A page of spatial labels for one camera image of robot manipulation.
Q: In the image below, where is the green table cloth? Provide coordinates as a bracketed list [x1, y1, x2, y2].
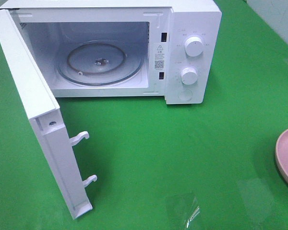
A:
[0, 0, 288, 230]

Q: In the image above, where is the white microwave door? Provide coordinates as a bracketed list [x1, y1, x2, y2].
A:
[0, 10, 97, 219]

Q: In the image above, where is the round door release button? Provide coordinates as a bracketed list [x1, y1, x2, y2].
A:
[178, 90, 193, 101]

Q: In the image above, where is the white microwave knob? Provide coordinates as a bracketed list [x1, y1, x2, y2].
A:
[180, 68, 198, 85]
[184, 35, 204, 57]

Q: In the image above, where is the glass microwave turntable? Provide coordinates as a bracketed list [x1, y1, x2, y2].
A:
[58, 40, 147, 86]

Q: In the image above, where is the clear tape patch centre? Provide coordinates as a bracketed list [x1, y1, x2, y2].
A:
[166, 192, 206, 230]

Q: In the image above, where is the white microwave oven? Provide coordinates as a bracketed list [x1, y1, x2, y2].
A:
[0, 0, 222, 104]

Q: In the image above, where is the clear tape patch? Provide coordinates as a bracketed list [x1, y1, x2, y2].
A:
[166, 192, 206, 230]
[237, 178, 275, 225]

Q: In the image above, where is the clear tape patch right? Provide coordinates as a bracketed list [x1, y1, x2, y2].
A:
[237, 178, 275, 225]

